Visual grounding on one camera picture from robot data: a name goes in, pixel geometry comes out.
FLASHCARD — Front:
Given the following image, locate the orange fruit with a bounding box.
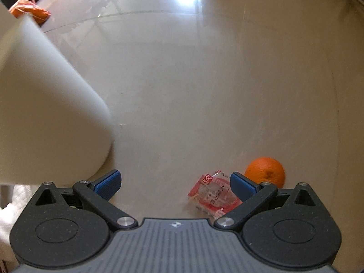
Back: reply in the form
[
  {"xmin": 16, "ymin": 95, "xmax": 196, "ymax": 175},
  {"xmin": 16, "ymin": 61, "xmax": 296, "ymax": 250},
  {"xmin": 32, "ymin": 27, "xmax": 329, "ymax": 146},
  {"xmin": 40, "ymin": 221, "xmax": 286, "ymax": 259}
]
[{"xmin": 245, "ymin": 157, "xmax": 286, "ymax": 189}]

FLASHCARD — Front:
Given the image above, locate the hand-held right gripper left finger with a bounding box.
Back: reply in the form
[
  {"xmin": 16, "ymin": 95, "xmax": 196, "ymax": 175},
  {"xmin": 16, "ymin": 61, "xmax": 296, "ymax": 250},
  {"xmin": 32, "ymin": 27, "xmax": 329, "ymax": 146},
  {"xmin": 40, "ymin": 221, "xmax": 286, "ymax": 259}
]
[{"xmin": 34, "ymin": 170, "xmax": 139, "ymax": 230}]

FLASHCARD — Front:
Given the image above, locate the red clear snack packet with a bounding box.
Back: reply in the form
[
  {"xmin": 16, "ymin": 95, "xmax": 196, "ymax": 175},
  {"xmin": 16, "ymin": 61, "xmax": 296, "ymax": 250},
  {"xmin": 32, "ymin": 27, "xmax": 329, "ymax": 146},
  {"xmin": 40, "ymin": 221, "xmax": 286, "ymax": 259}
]
[{"xmin": 188, "ymin": 169, "xmax": 244, "ymax": 220}]

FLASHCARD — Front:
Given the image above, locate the white plastic trash bin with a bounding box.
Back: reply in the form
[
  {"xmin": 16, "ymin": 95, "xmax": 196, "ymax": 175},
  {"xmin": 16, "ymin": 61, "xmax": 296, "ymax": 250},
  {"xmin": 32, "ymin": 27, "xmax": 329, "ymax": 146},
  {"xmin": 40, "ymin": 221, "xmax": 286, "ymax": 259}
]
[{"xmin": 0, "ymin": 1, "xmax": 112, "ymax": 186}]

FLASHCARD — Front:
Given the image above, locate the person's left leg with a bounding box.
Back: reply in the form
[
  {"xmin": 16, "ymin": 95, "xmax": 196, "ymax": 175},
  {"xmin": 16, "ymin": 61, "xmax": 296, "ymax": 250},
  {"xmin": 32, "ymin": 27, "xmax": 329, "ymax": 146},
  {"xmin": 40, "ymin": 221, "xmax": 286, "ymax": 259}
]
[{"xmin": 0, "ymin": 183, "xmax": 41, "ymax": 262}]

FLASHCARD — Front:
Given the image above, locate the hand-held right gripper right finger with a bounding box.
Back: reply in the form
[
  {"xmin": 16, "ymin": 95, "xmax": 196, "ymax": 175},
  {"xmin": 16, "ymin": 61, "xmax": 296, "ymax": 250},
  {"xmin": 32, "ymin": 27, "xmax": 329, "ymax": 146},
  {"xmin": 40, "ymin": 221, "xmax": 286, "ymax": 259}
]
[{"xmin": 214, "ymin": 172, "xmax": 317, "ymax": 230}]

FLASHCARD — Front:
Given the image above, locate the orange plastic bag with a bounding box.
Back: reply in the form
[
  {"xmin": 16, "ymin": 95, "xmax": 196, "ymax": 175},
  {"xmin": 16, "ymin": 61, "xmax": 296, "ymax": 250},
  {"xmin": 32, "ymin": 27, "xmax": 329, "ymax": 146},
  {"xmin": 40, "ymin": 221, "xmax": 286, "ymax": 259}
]
[{"xmin": 8, "ymin": 0, "xmax": 52, "ymax": 25}]

